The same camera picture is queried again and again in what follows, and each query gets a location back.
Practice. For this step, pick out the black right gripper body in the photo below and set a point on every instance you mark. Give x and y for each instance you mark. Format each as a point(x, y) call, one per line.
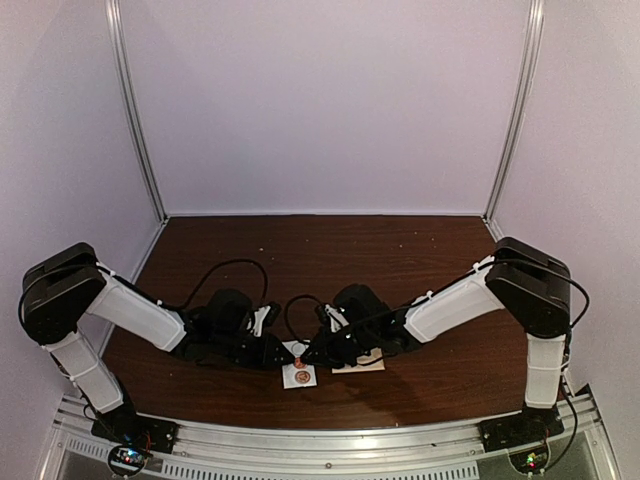
point(344, 351)

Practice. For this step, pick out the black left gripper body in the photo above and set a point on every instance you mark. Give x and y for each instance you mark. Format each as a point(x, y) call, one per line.
point(248, 357)

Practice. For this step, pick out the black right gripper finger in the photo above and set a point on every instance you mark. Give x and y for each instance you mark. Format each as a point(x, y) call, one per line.
point(317, 359)
point(317, 344)

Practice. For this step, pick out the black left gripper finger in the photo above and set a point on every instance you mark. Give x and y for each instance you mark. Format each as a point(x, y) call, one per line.
point(277, 361)
point(280, 348)

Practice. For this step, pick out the sticker sheet with seals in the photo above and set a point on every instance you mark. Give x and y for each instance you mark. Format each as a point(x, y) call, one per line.
point(298, 374)

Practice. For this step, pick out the cream envelope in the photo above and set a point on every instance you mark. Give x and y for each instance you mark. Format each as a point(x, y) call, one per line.
point(366, 363)

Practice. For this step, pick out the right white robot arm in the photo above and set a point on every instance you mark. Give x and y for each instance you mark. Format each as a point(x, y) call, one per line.
point(532, 286)

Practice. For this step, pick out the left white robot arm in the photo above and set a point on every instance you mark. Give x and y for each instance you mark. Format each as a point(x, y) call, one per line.
point(58, 292)

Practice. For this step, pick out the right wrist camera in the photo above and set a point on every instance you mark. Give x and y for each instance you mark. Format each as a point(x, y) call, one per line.
point(331, 317)

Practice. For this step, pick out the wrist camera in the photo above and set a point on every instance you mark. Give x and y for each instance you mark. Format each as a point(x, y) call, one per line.
point(262, 318)
point(331, 317)

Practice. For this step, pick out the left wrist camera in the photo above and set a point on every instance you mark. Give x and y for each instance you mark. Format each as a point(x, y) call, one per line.
point(262, 318)

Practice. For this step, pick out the front aluminium rail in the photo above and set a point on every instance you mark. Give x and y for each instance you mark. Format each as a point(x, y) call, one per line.
point(450, 450)

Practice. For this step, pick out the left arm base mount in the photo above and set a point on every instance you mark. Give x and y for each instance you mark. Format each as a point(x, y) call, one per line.
point(136, 437)

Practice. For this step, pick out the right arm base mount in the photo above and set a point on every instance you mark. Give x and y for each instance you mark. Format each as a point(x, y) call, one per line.
point(525, 435)

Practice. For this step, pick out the right aluminium frame post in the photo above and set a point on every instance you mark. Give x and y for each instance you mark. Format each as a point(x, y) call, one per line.
point(529, 60)

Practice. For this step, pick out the aluminium frame post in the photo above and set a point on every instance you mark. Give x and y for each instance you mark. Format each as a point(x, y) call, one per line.
point(133, 118)
point(529, 60)

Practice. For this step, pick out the left aluminium frame post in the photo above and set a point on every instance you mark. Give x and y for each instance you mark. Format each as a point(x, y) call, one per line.
point(133, 118)

